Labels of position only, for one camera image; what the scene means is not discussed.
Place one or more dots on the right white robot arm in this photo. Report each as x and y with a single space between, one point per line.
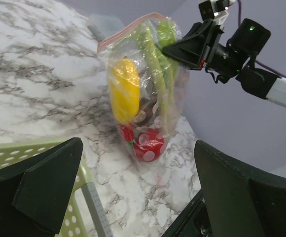
245 45

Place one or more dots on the green fake celery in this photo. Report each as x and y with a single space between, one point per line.
151 40

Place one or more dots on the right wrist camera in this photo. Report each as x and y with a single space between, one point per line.
216 10

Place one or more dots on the green plastic basket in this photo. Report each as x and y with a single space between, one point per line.
72 226

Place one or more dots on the clear zip top bag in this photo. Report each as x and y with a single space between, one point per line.
124 44

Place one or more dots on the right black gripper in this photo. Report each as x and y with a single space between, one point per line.
201 45

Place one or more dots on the yellow fake lemon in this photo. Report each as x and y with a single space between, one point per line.
124 85

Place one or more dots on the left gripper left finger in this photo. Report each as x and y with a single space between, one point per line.
35 193

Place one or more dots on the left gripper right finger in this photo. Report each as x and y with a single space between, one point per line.
241 200

